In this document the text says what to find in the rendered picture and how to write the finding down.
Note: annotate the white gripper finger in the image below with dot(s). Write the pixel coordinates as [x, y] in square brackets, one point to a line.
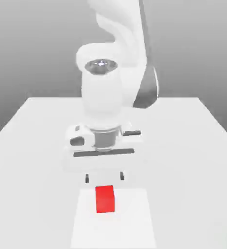
[87, 178]
[121, 176]

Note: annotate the small red cube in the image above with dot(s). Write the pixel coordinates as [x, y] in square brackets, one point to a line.
[105, 199]

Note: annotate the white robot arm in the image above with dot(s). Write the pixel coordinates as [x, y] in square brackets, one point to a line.
[103, 97]

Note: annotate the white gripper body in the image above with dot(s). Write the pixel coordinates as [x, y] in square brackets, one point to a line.
[105, 161]

